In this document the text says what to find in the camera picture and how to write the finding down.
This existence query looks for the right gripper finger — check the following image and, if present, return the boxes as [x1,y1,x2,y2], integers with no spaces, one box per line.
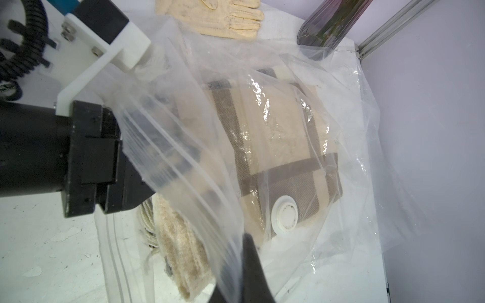
[208,233,275,302]

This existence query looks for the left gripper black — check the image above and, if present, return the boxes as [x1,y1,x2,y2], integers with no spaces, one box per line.
[61,101,154,218]

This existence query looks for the clear plastic vacuum bag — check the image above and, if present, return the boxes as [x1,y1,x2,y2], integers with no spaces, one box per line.
[92,10,428,302]

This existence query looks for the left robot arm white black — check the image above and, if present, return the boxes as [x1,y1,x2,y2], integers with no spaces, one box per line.
[1,1,154,217]

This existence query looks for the white vacuum bag valve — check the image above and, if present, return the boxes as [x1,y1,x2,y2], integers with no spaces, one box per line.
[270,195,299,236]

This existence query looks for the beige brown striped scarf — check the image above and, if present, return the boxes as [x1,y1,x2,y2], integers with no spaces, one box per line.
[207,66,343,245]

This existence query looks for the beige leather gloves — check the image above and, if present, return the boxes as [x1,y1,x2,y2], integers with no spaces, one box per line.
[155,0,265,40]

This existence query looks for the purple glass vase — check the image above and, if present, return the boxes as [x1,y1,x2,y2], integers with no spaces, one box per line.
[297,0,372,50]

